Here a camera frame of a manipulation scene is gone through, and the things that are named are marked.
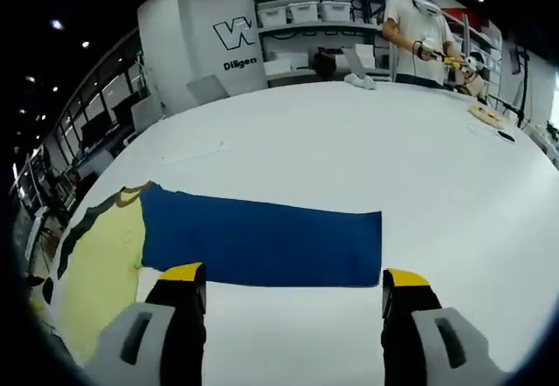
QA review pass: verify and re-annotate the grey shelving unit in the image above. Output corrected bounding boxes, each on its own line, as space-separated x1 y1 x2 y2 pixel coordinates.
252 0 503 90

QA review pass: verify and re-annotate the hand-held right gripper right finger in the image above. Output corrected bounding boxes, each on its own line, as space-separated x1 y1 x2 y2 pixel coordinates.
380 267 503 386

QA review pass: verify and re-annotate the grey chair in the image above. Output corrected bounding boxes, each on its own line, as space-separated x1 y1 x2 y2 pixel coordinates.
186 73 231 102
130 95 166 132

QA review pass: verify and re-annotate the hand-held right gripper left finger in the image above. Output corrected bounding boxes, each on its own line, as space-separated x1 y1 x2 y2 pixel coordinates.
85 262 207 386

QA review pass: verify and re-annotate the wooden board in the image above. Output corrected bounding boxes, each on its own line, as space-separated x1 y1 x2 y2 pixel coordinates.
467 104 504 130

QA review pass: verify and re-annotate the black monitor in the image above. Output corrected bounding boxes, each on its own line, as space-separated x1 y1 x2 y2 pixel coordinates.
111 93 140 123
80 111 113 146

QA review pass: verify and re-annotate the white cardboard box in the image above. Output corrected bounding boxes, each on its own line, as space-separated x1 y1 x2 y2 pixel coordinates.
349 44 376 71

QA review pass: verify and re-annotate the black bag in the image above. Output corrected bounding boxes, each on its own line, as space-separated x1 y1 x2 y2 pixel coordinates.
314 50 336 77

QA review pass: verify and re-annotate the white table socket strip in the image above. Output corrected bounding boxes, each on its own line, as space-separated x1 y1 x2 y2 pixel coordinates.
159 141 232 162

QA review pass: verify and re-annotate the white pillar with logo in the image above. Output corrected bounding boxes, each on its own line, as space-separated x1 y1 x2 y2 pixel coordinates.
137 0 268 119

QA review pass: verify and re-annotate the black oval device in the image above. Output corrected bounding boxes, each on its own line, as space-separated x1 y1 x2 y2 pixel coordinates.
41 276 56 305

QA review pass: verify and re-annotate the white cloth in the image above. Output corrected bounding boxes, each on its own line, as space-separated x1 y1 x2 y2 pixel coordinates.
343 71 376 92

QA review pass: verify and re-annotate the yellow and blue garment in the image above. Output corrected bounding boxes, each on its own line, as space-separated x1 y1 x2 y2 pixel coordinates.
55 180 383 359

